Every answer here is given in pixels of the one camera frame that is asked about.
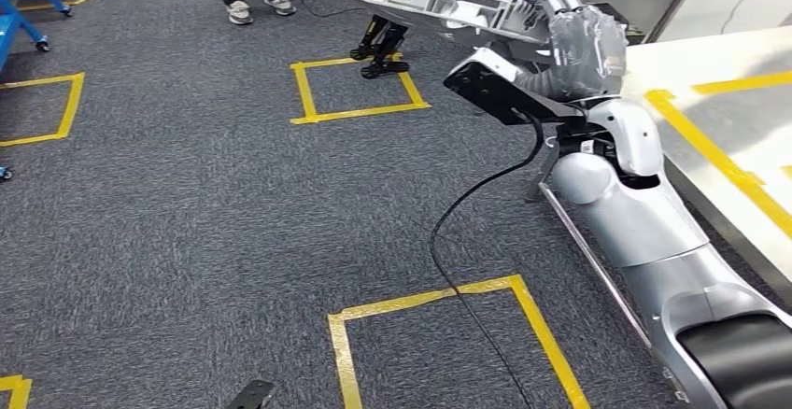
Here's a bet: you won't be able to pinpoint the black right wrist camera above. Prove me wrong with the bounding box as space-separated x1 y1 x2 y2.
443 47 583 128

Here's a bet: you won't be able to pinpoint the black humanoid robot legs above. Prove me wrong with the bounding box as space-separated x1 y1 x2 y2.
349 0 411 79

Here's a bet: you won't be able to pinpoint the silver wheel hubcap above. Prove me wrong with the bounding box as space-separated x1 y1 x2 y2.
342 0 559 49

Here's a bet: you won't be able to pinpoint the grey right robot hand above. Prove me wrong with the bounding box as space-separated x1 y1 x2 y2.
510 0 629 103

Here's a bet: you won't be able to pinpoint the steel workbench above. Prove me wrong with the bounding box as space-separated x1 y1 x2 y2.
526 25 792 308

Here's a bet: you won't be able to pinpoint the black camera cable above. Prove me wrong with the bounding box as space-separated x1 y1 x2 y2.
428 115 545 409

